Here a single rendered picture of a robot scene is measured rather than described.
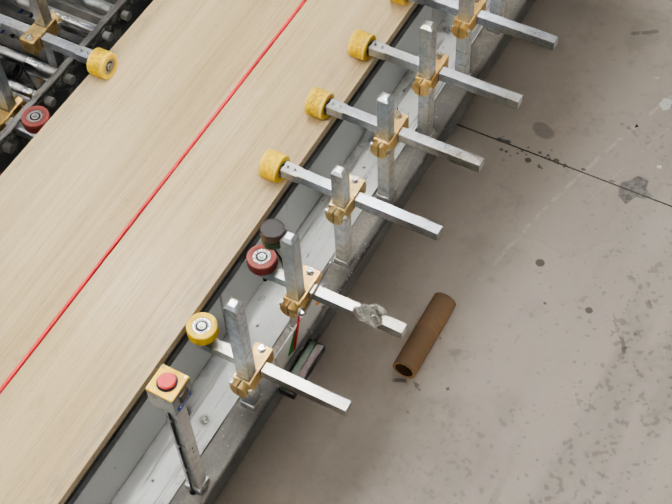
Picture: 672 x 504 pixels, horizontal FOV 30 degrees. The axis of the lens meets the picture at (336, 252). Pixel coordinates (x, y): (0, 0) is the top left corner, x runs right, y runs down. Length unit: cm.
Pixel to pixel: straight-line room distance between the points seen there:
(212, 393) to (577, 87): 212
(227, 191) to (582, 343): 140
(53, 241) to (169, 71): 65
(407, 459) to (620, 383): 73
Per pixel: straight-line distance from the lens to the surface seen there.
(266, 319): 348
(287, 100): 358
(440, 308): 413
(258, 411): 325
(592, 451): 401
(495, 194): 451
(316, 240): 362
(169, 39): 379
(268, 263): 323
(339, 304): 321
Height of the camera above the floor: 357
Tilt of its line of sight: 55 degrees down
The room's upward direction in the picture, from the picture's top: 4 degrees counter-clockwise
